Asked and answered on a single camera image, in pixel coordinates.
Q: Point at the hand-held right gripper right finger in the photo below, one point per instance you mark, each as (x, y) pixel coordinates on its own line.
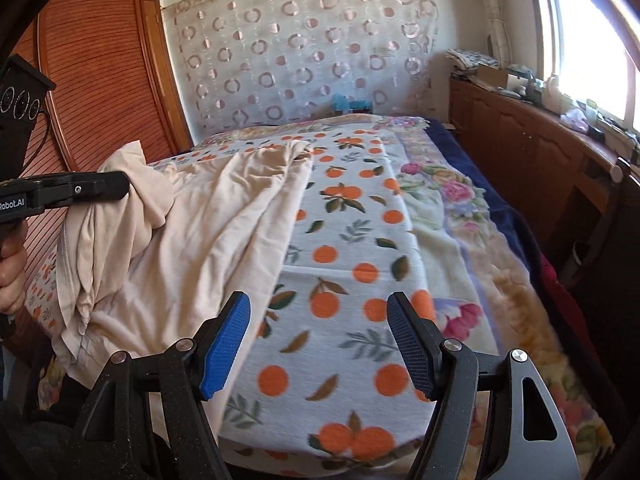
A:
(410, 345)

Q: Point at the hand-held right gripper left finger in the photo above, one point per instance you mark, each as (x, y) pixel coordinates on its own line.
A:
(225, 345)

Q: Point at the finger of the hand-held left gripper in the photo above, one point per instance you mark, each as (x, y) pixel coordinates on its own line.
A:
(90, 187)

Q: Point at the beige printed t-shirt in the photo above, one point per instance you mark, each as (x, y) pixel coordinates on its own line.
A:
(200, 240)

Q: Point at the person's left hand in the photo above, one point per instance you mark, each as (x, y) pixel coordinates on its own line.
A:
(12, 280)

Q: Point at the wooden slatted wardrobe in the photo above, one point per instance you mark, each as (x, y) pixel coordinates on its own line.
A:
(100, 85)

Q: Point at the orange fruit print sheet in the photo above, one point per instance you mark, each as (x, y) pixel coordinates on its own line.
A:
(350, 270)

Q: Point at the floral fleece blanket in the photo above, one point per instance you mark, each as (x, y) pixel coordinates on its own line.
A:
(450, 210)

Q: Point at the red cloth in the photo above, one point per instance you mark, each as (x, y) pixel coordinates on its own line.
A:
(555, 275)

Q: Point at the dark waste bin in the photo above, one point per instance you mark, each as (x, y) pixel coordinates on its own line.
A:
(582, 260)

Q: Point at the navy blue blanket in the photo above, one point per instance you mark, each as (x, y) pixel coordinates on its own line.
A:
(475, 160)

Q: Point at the wooden side cabinet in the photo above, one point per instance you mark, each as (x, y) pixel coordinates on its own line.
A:
(525, 150)

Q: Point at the blue plastic object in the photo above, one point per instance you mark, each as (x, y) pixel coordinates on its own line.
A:
(350, 105)

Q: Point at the circle pattern sheer curtain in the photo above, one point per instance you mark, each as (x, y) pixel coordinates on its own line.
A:
(300, 50)

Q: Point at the white round knob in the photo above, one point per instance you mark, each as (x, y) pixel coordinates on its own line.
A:
(621, 170)

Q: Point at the pale purple plastic bag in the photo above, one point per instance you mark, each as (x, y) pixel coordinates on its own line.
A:
(574, 119)

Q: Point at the cardboard box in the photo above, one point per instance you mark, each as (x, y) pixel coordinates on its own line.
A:
(490, 76)

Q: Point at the stack of patterned cloths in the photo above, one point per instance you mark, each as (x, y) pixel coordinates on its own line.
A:
(470, 59)

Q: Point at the white jug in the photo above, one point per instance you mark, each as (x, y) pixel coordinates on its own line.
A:
(551, 89)

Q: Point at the white tied curtain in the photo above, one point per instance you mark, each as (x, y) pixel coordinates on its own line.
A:
(492, 5)

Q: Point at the bright window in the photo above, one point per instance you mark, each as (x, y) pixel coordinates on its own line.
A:
(590, 40)

